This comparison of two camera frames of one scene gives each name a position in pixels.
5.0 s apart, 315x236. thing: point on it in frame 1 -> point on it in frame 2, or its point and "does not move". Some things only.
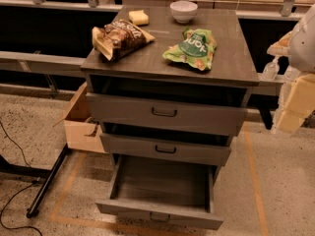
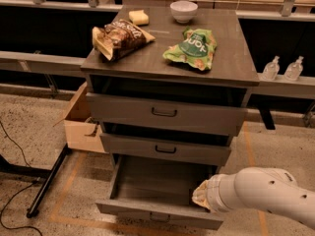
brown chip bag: x=119 y=37 does not move
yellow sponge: x=139 y=17 does not move
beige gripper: x=304 y=48 -> x=214 y=192
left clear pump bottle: x=272 y=69 does not move
